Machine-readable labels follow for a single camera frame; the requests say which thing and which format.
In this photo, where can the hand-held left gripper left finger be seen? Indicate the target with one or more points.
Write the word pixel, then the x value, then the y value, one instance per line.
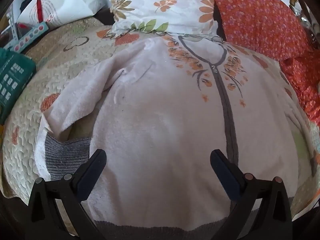
pixel 88 177

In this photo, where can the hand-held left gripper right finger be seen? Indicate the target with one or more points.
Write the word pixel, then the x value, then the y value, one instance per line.
pixel 226 177

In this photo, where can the pink fleece zip jacket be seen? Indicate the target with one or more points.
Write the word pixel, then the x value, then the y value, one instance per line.
pixel 162 130

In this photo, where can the quilted patchwork bedspread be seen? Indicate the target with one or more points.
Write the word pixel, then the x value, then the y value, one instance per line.
pixel 57 62

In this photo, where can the teal printed package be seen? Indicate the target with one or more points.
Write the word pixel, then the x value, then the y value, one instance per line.
pixel 12 80

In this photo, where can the red floral blanket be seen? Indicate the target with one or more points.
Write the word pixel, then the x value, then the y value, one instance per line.
pixel 262 17

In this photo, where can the white paper bag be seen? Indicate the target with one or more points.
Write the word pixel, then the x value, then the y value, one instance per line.
pixel 67 2

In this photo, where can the white floral pillow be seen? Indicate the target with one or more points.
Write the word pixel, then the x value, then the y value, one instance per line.
pixel 162 5

